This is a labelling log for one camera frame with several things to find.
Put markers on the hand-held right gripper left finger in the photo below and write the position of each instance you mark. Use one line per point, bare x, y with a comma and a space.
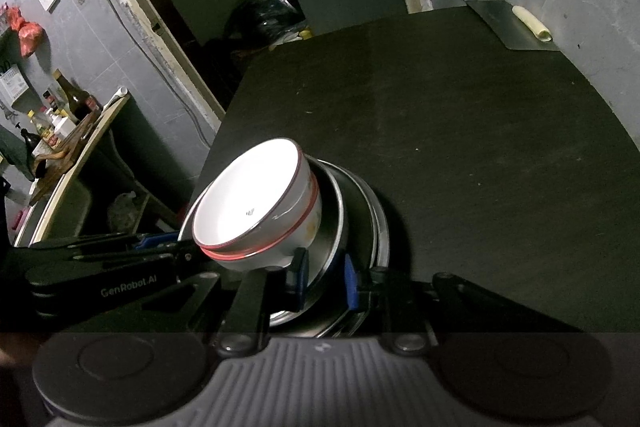
300, 279

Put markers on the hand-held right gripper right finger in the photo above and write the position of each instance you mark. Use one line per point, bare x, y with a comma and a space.
351, 282

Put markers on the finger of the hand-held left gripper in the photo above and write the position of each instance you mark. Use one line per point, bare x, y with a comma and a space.
155, 242
192, 259

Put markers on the white ceramic bowl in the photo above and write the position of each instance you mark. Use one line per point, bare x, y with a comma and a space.
270, 257
245, 192

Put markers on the large steel plate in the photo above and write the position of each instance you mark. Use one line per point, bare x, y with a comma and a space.
385, 232

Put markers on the crumpled plastic bag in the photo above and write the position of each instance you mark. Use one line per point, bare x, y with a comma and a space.
122, 212

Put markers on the wooden counter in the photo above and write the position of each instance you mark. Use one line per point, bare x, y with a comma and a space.
75, 182

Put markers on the wooden cutting board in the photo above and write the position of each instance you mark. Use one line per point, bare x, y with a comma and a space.
65, 147

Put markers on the small dark bottle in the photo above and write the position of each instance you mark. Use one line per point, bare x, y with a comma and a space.
32, 154

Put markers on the white plastic bottle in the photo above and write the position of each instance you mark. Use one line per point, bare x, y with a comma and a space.
60, 126

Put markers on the white utensil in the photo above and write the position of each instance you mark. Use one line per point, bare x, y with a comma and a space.
117, 96

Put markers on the yellow oil bottle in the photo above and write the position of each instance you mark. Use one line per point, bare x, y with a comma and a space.
34, 123

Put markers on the white paper sheet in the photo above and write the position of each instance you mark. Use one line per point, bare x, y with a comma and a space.
12, 84

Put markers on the red plastic bag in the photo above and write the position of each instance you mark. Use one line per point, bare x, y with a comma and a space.
30, 37

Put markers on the black garbage bag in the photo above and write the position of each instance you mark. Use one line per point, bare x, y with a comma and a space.
265, 7

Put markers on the steel cleaver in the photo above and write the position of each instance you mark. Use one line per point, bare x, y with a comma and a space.
500, 24

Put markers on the pale door frame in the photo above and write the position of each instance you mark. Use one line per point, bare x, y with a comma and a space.
150, 22

